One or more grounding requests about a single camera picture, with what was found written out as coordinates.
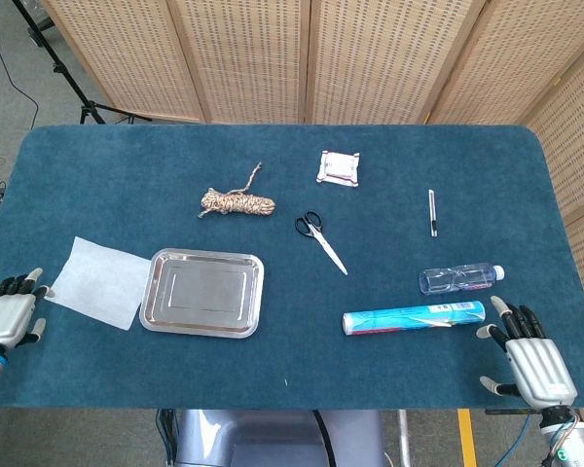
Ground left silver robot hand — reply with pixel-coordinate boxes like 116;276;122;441
0;267;55;351

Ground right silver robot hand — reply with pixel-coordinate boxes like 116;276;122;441
475;295;579;408

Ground white parchment paper sheet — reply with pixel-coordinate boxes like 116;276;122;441
44;235;153;333

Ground silver metal tray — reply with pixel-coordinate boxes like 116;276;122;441
138;247;266;340

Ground clear plastic water bottle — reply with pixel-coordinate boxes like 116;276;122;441
418;263;506;296

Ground blue plastic wrap roll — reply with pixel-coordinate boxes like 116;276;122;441
342;300;488;338

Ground white metal pole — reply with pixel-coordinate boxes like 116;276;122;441
397;410;413;467

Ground silver utility knife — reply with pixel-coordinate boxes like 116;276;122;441
427;189;439;238

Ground blue plush table cover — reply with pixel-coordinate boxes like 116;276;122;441
0;124;584;413

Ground black tripod stand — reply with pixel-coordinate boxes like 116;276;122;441
12;0;153;126

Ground grey-blue robot torso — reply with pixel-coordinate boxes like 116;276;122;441
174;409;385;467

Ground white gauze packet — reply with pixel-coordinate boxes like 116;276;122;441
315;150;361;189

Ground dark cables under table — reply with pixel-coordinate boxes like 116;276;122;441
156;409;177;467

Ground thick black torso cable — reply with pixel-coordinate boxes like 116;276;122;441
312;410;335;467

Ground black-handled scissors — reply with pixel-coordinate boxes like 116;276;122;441
294;210;348;276

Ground beige braided rope bundle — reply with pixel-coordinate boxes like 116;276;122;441
197;162;277;219

